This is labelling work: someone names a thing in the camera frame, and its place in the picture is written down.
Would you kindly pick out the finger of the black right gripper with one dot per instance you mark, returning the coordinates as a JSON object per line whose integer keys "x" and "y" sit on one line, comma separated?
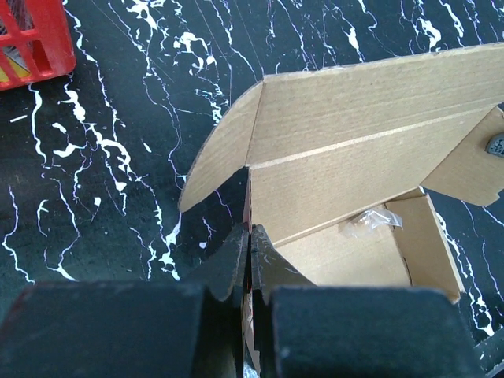
{"x": 495, "y": 146}

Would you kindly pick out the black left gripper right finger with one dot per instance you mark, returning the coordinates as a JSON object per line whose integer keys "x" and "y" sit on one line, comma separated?
{"x": 302, "y": 330}

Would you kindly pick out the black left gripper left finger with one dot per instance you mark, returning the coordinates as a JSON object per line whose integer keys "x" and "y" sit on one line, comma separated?
{"x": 94, "y": 277}

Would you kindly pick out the small clear packet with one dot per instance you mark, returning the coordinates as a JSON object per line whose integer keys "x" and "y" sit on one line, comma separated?
{"x": 368, "y": 221}

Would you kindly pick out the brown cardboard box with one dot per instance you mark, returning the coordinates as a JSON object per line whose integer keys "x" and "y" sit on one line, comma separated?
{"x": 322, "y": 147}

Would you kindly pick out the red plastic shopping basket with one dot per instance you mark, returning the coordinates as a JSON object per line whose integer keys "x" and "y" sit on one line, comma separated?
{"x": 36, "y": 44}

